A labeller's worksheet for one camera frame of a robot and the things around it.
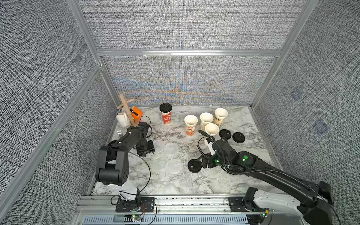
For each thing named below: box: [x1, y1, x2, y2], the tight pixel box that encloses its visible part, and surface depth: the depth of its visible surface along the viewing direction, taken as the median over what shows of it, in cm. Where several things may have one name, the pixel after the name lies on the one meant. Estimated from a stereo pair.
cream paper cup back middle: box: [199, 112, 214, 131], surface depth 95 cm
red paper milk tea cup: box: [161, 111, 173, 126], surface depth 102 cm
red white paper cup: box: [184, 114, 199, 136], surface depth 92 cm
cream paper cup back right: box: [214, 107, 229, 127], surface depth 97 cm
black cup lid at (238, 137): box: [232, 132, 246, 144], surface depth 102 cm
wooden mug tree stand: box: [116, 93, 137, 127], surface depth 92 cm
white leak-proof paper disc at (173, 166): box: [165, 158, 183, 175], surface depth 89 cm
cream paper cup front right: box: [204, 122, 220, 137], surface depth 89 cm
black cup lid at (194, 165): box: [187, 158, 202, 173], surface depth 87 cm
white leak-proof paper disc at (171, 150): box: [163, 142, 180, 158], surface depth 97 cm
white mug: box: [116, 112, 131, 128], surface depth 100 cm
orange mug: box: [129, 105, 144, 121], surface depth 102 cm
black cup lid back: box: [218, 128, 232, 140], surface depth 104 cm
